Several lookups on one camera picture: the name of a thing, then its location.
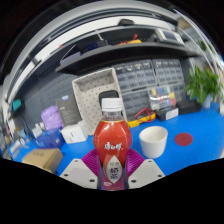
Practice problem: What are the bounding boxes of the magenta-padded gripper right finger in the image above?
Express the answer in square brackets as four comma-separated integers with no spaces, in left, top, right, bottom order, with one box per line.
[125,148,166,190]

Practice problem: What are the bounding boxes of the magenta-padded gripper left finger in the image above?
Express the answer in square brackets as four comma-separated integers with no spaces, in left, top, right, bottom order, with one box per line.
[59,148,102,190]

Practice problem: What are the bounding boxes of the red drink bottle white cap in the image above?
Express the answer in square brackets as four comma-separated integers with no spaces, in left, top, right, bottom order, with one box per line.
[92,97,134,192]

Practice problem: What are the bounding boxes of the white cup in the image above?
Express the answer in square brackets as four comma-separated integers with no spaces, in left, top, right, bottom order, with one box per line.
[138,125,169,159]

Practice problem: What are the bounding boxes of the brown cardboard box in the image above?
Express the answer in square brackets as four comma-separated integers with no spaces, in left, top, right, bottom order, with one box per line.
[21,147,64,174]

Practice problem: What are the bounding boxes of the blue box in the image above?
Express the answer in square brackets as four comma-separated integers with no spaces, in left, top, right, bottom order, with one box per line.
[33,129,66,149]

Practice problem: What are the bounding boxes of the flat round red coaster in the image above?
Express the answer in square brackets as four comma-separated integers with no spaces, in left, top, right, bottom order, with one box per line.
[174,132,194,147]

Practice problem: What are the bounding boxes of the yellow multimeter with leads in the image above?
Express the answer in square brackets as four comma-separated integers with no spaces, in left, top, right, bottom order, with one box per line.
[127,107,157,129]

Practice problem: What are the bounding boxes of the purple plastic bag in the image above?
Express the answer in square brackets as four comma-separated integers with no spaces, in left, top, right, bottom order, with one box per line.
[40,105,64,131]

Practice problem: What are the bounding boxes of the black box white label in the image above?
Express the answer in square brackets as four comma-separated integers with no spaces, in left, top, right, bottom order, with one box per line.
[155,106,180,122]

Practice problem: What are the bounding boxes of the dark grey flat box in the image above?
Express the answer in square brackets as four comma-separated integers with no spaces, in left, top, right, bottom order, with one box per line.
[54,93,82,127]

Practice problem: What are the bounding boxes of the white perforated tray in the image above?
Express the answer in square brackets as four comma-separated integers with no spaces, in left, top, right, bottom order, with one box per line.
[71,67,128,136]

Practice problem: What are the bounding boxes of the clear parts box coloured contents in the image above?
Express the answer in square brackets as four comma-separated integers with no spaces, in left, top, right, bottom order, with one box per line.
[147,85,178,111]

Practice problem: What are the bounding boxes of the black case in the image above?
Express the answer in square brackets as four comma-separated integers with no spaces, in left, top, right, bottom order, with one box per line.
[175,99,202,115]

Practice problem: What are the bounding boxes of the black rounded speaker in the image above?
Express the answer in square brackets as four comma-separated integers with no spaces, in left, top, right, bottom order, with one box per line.
[98,89,121,108]

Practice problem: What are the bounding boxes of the green potted plant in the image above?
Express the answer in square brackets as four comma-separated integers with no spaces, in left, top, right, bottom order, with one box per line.
[184,65,224,106]

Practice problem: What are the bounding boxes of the dark blue flat boxes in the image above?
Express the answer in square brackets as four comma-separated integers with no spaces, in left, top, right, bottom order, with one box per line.
[59,41,101,63]

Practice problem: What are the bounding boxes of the yellow and red tool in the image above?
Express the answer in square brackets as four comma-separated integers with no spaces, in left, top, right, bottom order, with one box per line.
[116,33,143,46]

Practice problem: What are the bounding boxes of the grey oscilloscope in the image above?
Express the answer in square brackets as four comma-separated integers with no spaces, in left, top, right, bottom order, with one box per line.
[154,28,185,46]

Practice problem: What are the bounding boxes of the white shelf unit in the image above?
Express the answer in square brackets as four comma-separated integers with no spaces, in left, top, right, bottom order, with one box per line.
[176,9,224,64]

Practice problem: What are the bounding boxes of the black wall shelf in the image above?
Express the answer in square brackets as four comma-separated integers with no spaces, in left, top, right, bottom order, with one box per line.
[54,41,203,76]

